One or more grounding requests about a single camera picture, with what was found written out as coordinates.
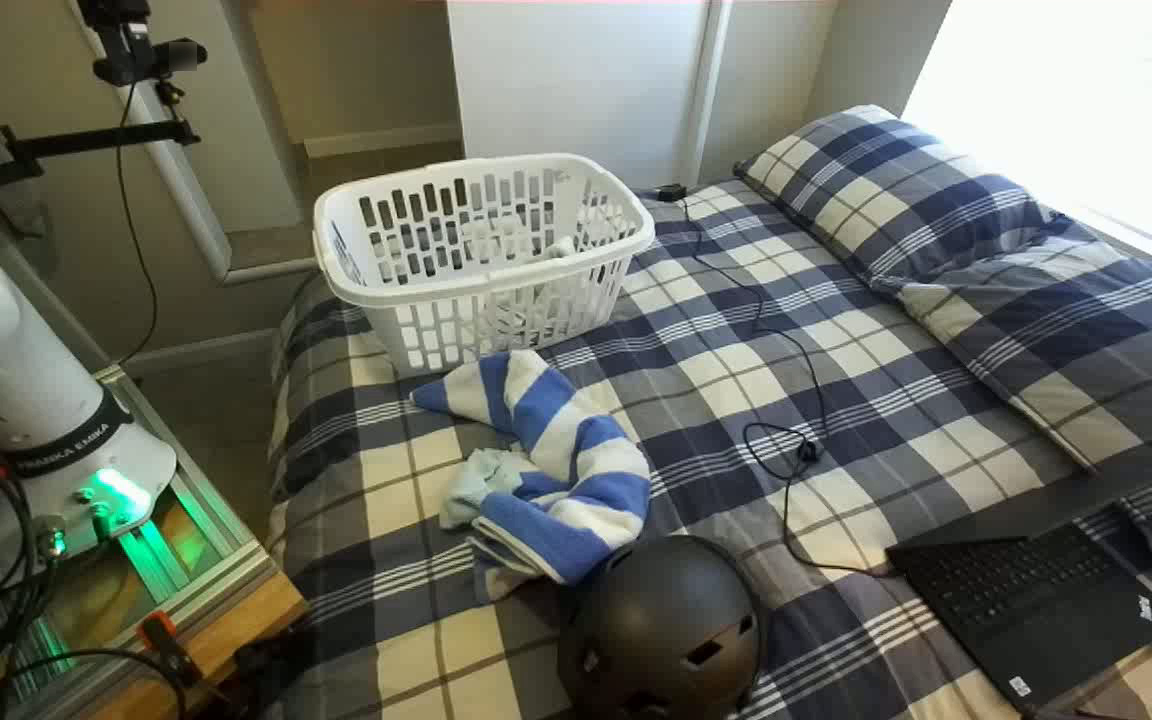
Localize blue white striped towel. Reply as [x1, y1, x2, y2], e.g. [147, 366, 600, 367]
[406, 346, 660, 591]

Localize black stand bar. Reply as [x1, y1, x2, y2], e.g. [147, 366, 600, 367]
[0, 115, 204, 203]

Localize thin black charger cable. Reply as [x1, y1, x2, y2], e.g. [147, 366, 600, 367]
[672, 198, 895, 582]

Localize light blue cloth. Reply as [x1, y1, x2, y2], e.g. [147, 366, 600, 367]
[437, 443, 546, 533]

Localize white closet door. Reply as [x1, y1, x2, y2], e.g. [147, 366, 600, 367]
[445, 0, 744, 198]

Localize small plaid pillow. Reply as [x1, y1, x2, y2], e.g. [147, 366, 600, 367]
[885, 228, 1152, 499]

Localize black laptop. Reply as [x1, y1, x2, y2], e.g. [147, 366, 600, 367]
[880, 498, 1152, 718]

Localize wooden table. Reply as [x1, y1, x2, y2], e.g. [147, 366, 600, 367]
[88, 569, 318, 720]

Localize blue plaid bedspread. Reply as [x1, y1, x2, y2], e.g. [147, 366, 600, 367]
[262, 176, 1152, 720]

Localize white window blinds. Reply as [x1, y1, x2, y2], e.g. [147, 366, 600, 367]
[899, 0, 1152, 273]

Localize black stereo camera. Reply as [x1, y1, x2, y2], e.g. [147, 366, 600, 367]
[71, 0, 211, 94]

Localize large plaid pillow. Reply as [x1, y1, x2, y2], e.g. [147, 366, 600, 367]
[731, 100, 1092, 294]

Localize black helmet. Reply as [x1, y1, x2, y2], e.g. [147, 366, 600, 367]
[553, 533, 774, 720]

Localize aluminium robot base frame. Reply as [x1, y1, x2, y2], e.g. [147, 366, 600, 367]
[0, 366, 275, 718]

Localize white plastic laundry basket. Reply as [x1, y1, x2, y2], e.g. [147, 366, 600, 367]
[307, 148, 660, 381]

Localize black base cable bundle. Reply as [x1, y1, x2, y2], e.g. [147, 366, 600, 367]
[0, 436, 198, 720]

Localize black camera cable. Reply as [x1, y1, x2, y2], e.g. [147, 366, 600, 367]
[112, 76, 165, 367]

